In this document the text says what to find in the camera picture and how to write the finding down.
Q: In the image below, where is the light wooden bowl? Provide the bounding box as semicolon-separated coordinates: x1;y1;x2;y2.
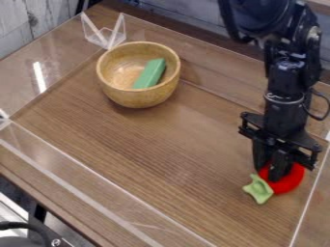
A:
95;41;182;109

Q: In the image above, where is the green rectangular block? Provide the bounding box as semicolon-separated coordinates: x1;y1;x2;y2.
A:
133;58;166;89

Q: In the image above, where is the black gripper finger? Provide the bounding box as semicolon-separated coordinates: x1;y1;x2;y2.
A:
253;139;273;171
269;150;293;182

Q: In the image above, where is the clear acrylic tray wall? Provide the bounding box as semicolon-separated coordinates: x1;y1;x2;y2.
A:
0;18;330;247

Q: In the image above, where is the clear acrylic corner bracket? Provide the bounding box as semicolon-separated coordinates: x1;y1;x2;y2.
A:
81;13;127;50

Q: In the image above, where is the black table frame bracket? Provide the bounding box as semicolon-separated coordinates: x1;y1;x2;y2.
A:
29;202;74;247

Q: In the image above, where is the black cable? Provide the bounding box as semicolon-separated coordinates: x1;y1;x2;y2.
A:
0;220;59;247

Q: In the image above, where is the red plush strawberry toy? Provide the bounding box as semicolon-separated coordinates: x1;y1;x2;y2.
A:
242;163;307;205

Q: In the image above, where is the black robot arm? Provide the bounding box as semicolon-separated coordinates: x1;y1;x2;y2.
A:
218;0;330;182

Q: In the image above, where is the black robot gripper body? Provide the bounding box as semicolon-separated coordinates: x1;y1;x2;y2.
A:
238;94;323;170

